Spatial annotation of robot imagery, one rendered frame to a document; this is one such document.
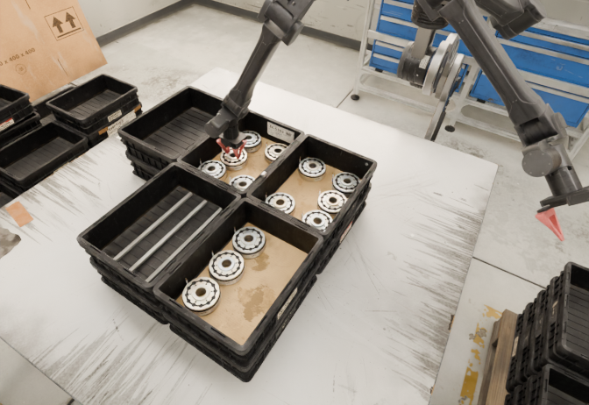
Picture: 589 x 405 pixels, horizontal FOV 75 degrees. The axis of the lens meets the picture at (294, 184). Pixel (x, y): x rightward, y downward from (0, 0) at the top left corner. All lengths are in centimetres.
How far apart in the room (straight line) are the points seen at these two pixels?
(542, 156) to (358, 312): 70
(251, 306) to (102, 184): 88
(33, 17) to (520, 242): 386
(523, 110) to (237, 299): 86
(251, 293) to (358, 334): 35
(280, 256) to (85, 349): 61
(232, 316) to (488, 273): 167
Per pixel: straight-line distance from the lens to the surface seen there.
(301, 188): 141
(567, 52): 304
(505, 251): 262
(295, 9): 103
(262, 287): 116
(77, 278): 148
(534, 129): 101
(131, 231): 136
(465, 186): 179
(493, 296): 239
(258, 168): 148
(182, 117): 178
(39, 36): 390
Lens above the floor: 184
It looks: 45 degrees down
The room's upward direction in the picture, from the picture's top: 3 degrees clockwise
